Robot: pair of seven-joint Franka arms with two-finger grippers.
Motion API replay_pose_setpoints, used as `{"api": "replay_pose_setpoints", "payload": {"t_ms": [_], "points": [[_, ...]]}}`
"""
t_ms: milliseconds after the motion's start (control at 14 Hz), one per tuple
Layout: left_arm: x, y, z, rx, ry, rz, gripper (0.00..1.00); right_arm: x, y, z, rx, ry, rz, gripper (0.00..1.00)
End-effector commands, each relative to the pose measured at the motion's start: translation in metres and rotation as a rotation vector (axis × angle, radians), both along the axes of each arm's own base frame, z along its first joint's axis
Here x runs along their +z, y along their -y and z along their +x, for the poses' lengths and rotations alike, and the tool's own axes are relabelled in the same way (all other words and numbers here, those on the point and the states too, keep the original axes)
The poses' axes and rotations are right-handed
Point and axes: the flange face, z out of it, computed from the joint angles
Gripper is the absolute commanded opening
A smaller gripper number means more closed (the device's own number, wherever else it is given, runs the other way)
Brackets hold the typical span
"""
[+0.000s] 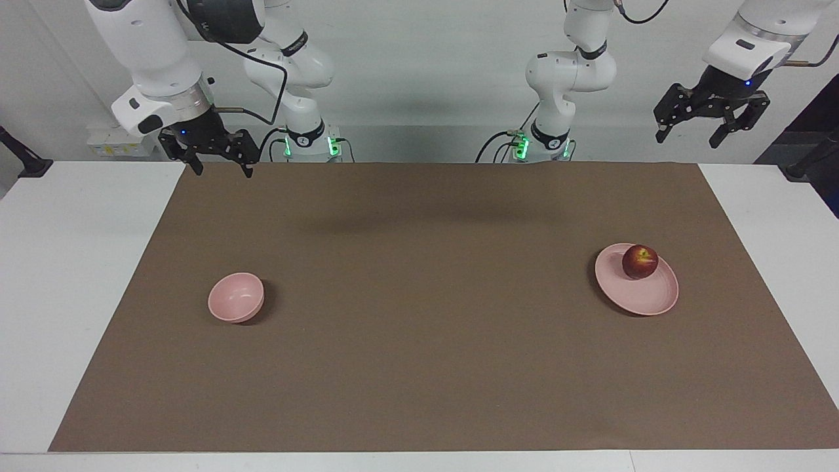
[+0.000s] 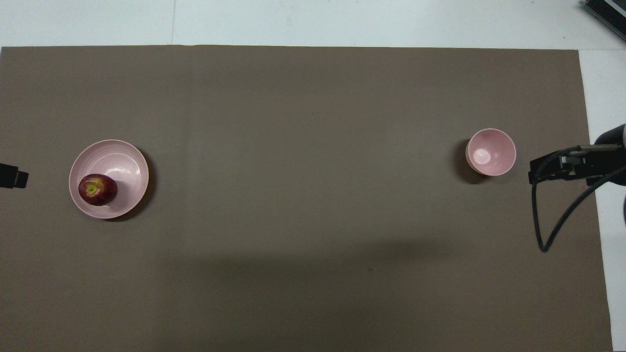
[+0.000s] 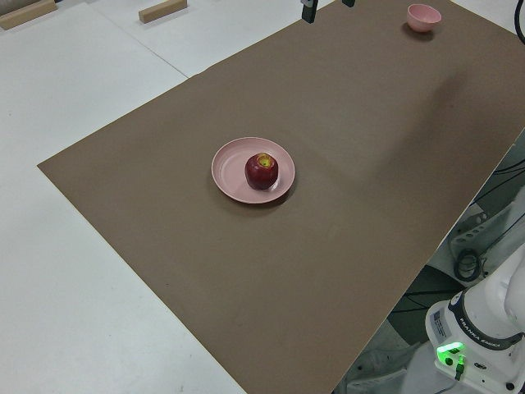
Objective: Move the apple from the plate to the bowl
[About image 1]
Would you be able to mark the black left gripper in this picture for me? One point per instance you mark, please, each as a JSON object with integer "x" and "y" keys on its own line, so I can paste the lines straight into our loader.
{"x": 721, "y": 98}

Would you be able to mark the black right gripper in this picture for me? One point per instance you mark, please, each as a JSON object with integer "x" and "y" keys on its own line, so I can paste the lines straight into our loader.
{"x": 203, "y": 134}

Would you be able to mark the red apple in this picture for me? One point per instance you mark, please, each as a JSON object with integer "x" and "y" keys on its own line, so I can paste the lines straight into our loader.
{"x": 639, "y": 262}

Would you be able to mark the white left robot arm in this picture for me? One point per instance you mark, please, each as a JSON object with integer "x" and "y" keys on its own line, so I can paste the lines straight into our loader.
{"x": 570, "y": 72}

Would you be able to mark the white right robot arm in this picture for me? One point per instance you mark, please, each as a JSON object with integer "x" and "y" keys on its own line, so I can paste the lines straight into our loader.
{"x": 151, "y": 46}

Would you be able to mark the pink bowl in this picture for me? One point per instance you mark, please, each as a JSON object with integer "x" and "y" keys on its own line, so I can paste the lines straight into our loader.
{"x": 236, "y": 298}

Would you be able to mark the pink plate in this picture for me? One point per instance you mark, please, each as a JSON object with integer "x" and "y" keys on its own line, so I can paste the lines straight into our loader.
{"x": 645, "y": 296}

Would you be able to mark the white power strip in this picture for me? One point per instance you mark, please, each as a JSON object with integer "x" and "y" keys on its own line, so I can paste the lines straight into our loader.
{"x": 118, "y": 144}

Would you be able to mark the black clamp stand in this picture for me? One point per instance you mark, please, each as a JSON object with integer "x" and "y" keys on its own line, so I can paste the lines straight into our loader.
{"x": 803, "y": 169}
{"x": 33, "y": 168}

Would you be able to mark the dark panel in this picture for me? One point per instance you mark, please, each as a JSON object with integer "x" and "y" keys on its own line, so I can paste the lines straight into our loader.
{"x": 819, "y": 118}

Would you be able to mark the brown table mat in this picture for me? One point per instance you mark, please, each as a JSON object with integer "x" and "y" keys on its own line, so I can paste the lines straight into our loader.
{"x": 419, "y": 328}

